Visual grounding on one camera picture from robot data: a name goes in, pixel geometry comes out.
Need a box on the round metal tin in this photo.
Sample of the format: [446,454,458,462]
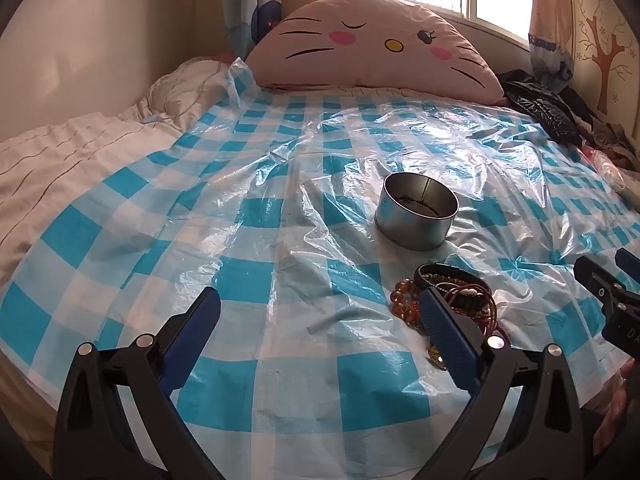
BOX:
[374,172,460,251]

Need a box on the pink cat face pillow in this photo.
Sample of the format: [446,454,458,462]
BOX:
[245,0,506,106]

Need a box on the red cord bracelet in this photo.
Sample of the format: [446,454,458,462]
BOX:
[435,282,510,347]

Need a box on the pink curtain with blue hem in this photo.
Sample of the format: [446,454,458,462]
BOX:
[527,0,576,93]

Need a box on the pile of clothes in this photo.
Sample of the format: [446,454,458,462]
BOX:
[570,85,640,196]

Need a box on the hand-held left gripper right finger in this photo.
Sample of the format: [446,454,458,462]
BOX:
[419,289,608,480]

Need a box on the white striped quilt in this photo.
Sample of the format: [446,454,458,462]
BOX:
[0,57,241,281]

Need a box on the person's right hand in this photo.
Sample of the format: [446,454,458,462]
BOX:
[619,360,640,413]

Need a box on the black band bracelet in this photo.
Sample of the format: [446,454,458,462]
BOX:
[414,262,493,297]

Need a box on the tree wall sticker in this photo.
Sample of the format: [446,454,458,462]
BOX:
[572,0,640,121]

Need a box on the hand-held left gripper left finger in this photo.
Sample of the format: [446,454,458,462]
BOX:
[52,287,223,480]

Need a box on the amber bead bracelet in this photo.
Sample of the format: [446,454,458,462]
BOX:
[390,280,426,332]

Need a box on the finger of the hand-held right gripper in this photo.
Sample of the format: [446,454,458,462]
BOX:
[615,247,640,281]
[573,256,640,320]

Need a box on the blue cartoon curtain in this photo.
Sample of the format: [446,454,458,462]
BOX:
[220,0,287,61]

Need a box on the black shiny jacket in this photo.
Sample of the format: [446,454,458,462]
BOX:
[500,70,583,146]

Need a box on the blue checkered plastic sheet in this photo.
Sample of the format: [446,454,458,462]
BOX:
[0,57,640,461]

